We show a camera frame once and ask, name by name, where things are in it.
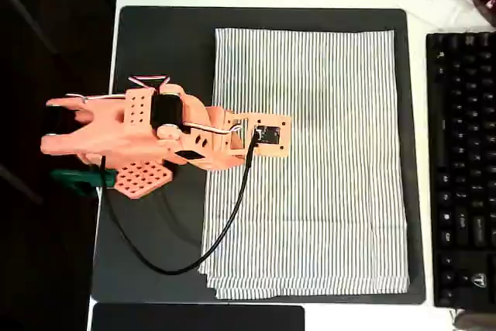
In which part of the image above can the striped white cloth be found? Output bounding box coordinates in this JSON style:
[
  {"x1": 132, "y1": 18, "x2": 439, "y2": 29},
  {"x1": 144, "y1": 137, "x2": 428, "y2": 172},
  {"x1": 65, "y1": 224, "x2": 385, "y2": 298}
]
[{"x1": 197, "y1": 27, "x2": 411, "y2": 301}]

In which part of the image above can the black desk mat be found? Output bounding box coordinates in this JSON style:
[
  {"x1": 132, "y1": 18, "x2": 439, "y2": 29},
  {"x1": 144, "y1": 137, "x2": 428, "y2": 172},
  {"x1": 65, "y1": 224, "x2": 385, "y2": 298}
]
[{"x1": 89, "y1": 5, "x2": 426, "y2": 305}]

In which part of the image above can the green table clamp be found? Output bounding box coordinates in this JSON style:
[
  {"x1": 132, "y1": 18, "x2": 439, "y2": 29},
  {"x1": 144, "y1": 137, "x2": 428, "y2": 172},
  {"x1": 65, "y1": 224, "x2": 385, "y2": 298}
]
[{"x1": 50, "y1": 167, "x2": 118, "y2": 197}]

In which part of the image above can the black flat pad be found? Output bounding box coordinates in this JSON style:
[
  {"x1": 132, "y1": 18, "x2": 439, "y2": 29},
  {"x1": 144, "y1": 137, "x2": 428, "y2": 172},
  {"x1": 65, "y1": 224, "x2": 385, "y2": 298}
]
[{"x1": 91, "y1": 305, "x2": 306, "y2": 331}]

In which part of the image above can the black keyboard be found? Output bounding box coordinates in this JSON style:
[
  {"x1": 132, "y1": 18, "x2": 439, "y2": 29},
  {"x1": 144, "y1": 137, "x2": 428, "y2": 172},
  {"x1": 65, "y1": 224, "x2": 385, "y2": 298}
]
[{"x1": 425, "y1": 31, "x2": 496, "y2": 309}]

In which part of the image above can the brown rounded object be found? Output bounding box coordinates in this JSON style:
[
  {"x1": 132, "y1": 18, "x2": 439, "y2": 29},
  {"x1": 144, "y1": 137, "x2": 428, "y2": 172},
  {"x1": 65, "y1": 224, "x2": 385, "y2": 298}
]
[{"x1": 453, "y1": 309, "x2": 496, "y2": 331}]

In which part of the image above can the orange camera mount plate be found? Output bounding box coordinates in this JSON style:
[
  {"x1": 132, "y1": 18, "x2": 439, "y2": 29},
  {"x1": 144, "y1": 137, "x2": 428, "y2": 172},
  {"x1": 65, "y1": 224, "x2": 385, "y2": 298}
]
[{"x1": 228, "y1": 112, "x2": 292, "y2": 160}]

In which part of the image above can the orange perforated base plate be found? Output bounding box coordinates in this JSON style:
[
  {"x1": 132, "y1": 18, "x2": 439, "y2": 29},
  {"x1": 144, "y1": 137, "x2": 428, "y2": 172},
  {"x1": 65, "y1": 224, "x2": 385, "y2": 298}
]
[{"x1": 114, "y1": 160, "x2": 174, "y2": 201}]

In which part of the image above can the black camera cable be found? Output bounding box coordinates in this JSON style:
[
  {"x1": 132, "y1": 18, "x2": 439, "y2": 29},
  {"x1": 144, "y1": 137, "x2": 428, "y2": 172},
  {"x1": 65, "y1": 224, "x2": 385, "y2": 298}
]
[{"x1": 98, "y1": 129, "x2": 261, "y2": 276}]

